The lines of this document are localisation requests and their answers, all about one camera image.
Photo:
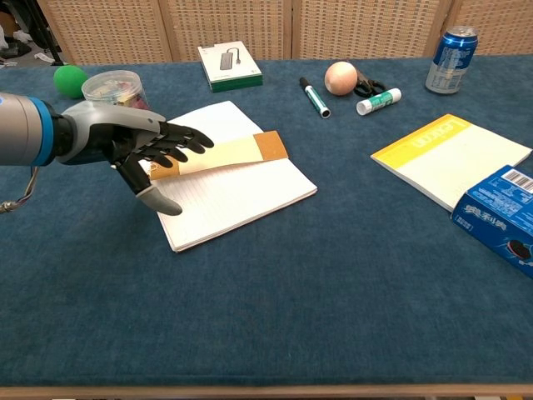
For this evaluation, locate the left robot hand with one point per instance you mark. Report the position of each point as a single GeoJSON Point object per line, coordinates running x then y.
{"type": "Point", "coordinates": [108, 133]}

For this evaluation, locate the brown cream bookmark with tassel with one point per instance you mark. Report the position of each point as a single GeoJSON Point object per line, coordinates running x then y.
{"type": "Point", "coordinates": [233, 154]}

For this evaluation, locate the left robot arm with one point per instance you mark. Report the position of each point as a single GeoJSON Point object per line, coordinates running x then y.
{"type": "Point", "coordinates": [23, 129]}

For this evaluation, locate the spiral notebook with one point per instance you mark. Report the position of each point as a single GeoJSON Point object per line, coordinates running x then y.
{"type": "Point", "coordinates": [233, 200]}

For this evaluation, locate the clear jar of binder clips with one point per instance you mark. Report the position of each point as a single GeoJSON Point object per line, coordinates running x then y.
{"type": "Point", "coordinates": [112, 85]}

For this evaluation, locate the green ball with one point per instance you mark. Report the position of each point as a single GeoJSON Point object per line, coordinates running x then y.
{"type": "Point", "coordinates": [68, 81]}

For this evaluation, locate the black tripod stand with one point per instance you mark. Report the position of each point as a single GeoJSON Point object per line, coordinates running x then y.
{"type": "Point", "coordinates": [50, 37]}

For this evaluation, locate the white green-edged hub box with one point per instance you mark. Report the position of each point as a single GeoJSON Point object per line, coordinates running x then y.
{"type": "Point", "coordinates": [229, 62]}

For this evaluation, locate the green whiteboard marker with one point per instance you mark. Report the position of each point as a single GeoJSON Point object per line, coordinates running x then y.
{"type": "Point", "coordinates": [315, 98]}

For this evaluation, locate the peach ball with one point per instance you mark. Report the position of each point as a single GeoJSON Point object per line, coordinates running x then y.
{"type": "Point", "coordinates": [340, 78]}

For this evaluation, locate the teal table cloth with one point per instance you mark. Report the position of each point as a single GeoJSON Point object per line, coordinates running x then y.
{"type": "Point", "coordinates": [266, 312]}

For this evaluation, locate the wooden rattan folding screen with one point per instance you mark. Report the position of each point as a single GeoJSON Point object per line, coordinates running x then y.
{"type": "Point", "coordinates": [354, 29]}

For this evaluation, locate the white green glue stick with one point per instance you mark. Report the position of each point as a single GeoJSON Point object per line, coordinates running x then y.
{"type": "Point", "coordinates": [379, 101]}

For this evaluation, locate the yellow Lexicon notepad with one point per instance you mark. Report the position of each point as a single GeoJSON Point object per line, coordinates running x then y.
{"type": "Point", "coordinates": [449, 158]}

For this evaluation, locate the blue soda can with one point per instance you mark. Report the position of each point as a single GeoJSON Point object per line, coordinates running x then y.
{"type": "Point", "coordinates": [451, 58]}

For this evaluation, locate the blue Oreo cookie box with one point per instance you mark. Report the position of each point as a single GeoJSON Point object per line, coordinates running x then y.
{"type": "Point", "coordinates": [499, 216]}

